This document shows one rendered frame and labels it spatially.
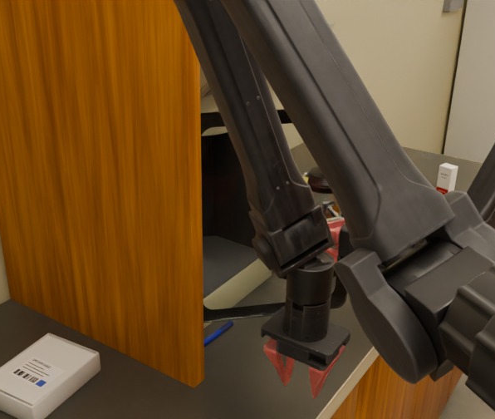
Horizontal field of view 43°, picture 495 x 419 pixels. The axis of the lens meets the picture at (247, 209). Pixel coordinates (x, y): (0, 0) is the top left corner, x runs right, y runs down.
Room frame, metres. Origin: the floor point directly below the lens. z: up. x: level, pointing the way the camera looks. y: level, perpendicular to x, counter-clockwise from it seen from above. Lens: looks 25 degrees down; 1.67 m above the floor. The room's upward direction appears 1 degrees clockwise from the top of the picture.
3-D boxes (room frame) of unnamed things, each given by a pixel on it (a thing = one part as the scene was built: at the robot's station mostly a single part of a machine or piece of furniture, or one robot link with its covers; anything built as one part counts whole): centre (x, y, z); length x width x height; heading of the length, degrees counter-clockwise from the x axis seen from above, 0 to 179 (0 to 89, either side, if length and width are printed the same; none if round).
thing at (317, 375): (0.67, -0.09, 1.14); 0.07 x 0.07 x 0.09; 57
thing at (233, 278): (1.01, -0.05, 1.19); 0.30 x 0.01 x 0.40; 103
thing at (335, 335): (0.68, -0.08, 1.21); 0.10 x 0.07 x 0.07; 57
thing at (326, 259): (0.68, -0.08, 1.27); 0.07 x 0.06 x 0.07; 25
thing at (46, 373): (0.85, 0.34, 0.96); 0.16 x 0.12 x 0.04; 152
